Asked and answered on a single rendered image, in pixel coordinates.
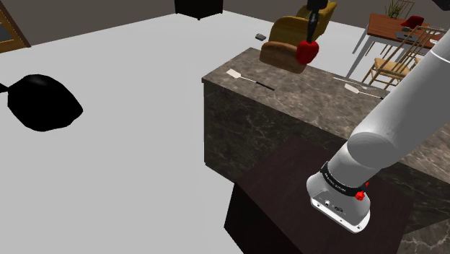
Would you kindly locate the dark brown robot stand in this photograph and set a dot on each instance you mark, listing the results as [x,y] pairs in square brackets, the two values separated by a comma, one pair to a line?
[281,197]

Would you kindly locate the wooden framed door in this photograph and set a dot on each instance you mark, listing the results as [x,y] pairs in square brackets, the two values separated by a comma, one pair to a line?
[10,35]

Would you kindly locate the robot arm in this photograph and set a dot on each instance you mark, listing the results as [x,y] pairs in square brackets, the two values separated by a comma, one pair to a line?
[397,116]

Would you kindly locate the yellow armchair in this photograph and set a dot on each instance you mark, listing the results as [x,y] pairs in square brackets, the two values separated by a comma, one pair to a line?
[290,30]

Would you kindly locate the small dark flat box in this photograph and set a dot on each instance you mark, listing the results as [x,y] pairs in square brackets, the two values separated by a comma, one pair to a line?
[260,37]

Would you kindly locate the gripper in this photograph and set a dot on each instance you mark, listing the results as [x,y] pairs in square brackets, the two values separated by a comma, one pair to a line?
[317,4]

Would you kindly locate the black cabinet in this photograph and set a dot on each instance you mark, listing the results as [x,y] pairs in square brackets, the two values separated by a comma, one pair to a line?
[198,7]

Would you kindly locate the brown bread loaf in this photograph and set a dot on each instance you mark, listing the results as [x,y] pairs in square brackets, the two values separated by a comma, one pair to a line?
[279,56]

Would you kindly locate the black rounded lump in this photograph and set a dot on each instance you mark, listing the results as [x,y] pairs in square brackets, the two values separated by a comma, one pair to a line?
[42,103]

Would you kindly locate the wooden dining table white legs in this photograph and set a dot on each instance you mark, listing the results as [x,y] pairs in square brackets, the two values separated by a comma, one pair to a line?
[385,26]

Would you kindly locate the light wooden chair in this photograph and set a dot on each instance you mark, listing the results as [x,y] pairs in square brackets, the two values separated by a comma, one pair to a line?
[404,6]
[390,67]

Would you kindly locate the red apple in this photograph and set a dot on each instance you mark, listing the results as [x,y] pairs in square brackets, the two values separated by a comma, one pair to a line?
[307,52]

